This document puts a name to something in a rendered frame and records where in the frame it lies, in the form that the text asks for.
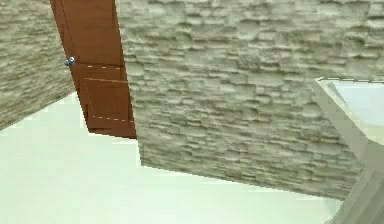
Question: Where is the brown wooden room door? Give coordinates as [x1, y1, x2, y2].
[49, 0, 138, 140]

